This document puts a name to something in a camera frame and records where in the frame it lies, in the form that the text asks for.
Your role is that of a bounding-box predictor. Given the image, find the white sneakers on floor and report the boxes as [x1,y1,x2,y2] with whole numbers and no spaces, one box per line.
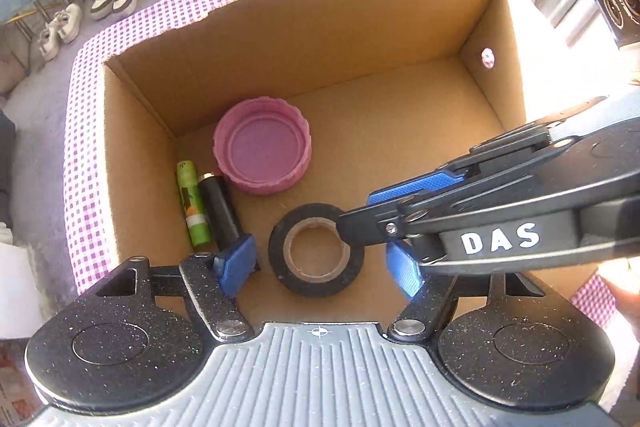
[37,0,147,63]

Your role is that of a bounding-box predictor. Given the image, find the brown cardboard box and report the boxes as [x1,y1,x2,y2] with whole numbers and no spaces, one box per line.
[102,0,601,327]

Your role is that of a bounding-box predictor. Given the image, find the purple checkered tablecloth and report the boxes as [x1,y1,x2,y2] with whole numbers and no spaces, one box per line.
[62,0,618,331]

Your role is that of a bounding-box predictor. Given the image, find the person right hand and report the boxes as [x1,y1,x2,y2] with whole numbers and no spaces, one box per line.
[598,257,640,339]

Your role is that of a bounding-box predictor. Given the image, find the black electrical tape roll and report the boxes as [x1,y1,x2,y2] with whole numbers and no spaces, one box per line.
[268,202,364,298]

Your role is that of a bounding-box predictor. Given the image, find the black cylindrical battery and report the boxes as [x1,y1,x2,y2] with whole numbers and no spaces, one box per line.
[198,172,252,251]

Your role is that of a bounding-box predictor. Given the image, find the pink plastic lid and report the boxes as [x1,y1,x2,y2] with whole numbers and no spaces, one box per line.
[213,96,312,195]

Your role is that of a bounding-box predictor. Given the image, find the green glue stick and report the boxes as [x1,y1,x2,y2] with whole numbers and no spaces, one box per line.
[176,160,212,247]

